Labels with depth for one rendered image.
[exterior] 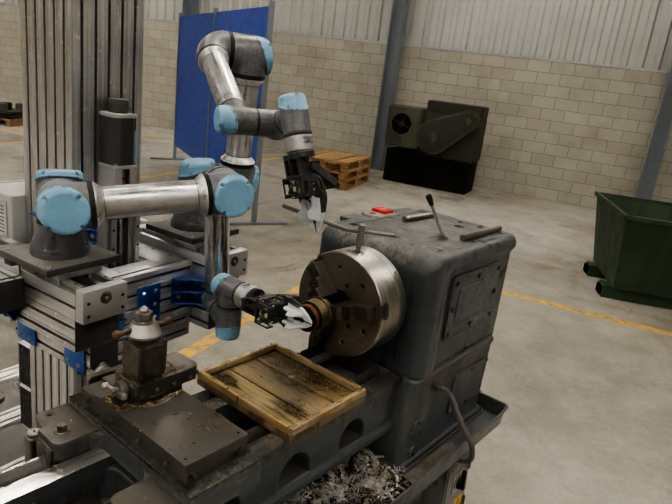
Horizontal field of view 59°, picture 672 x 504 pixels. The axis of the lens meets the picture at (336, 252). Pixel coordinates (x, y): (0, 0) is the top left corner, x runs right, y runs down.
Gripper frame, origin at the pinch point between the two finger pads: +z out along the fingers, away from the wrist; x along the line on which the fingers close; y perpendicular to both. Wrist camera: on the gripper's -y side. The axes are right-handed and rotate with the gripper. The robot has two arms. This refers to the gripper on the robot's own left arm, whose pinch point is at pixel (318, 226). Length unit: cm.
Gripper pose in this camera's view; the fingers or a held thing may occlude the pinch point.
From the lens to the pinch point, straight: 158.9
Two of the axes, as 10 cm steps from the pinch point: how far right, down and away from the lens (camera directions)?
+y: -6.3, 1.5, -7.6
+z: 1.6, 9.9, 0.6
